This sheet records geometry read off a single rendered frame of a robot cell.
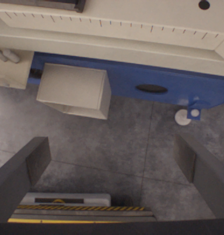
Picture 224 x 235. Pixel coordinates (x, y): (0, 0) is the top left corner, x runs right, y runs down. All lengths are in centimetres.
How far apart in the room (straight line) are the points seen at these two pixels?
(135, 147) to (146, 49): 78
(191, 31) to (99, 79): 36
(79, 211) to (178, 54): 70
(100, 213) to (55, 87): 55
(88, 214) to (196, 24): 75
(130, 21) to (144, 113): 82
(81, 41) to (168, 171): 93
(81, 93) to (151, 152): 66
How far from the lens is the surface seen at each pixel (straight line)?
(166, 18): 37
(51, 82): 67
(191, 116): 99
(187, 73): 61
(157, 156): 112
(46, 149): 17
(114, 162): 110
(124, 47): 42
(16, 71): 67
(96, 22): 37
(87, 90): 62
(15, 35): 51
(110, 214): 81
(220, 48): 42
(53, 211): 86
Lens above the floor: 109
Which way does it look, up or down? 82 degrees down
